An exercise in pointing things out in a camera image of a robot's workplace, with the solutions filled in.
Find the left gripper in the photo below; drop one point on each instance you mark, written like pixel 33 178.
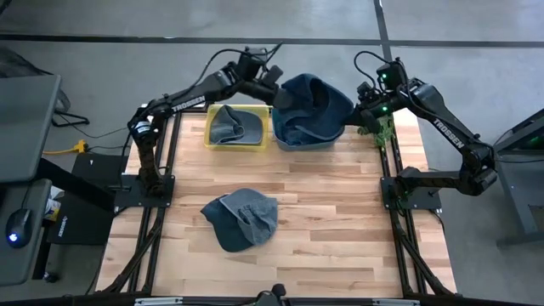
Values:
pixel 265 87

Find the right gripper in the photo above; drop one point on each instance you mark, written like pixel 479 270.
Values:
pixel 378 106

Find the denim blue hat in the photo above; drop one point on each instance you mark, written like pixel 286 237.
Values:
pixel 297 134

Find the grey soft hat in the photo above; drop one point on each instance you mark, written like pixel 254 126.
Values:
pixel 234 127

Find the dark blue garment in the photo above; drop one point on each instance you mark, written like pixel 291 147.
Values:
pixel 255 212

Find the dark grey baseball cap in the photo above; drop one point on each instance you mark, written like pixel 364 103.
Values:
pixel 221 229

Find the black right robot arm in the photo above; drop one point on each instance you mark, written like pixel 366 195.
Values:
pixel 450 127

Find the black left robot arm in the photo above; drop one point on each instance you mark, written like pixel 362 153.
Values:
pixel 191 100

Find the green leafy plant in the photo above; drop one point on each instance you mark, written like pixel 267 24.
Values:
pixel 384 132

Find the yellow translucent plastic bin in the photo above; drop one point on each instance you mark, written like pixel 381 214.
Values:
pixel 265 127

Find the blue plastic bin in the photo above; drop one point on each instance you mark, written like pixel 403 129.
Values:
pixel 306 146

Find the black floor tape line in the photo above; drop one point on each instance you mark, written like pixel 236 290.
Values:
pixel 381 21
pixel 170 40

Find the yellow power plug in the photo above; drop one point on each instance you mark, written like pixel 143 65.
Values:
pixel 78 147

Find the black desk leg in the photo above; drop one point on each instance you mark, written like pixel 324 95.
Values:
pixel 72 183

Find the black Trossen controller box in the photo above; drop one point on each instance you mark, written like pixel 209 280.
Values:
pixel 85 225

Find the colourful small package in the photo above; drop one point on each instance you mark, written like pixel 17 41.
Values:
pixel 53 206

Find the grey desk panel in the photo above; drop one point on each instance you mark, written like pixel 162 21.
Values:
pixel 25 127

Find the black computer mouse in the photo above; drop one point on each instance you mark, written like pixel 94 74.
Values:
pixel 18 227

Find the grey desk top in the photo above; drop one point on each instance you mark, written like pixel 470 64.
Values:
pixel 21 263

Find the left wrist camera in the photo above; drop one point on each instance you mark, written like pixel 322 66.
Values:
pixel 251 64

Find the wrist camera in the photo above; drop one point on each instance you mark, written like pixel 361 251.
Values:
pixel 251 64
pixel 391 74

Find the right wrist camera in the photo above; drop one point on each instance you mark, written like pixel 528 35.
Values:
pixel 391 74

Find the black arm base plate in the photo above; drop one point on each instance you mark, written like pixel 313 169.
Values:
pixel 429 200
pixel 127 195

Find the black frame rail assembly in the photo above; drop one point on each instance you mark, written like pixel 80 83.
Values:
pixel 408 246
pixel 149 238

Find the silver metal bracket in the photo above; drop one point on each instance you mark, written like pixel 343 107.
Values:
pixel 157 302
pixel 395 302

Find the black table-level camera mount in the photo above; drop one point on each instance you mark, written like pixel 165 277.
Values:
pixel 272 297

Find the black table edge rail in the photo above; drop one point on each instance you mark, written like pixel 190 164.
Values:
pixel 85 301

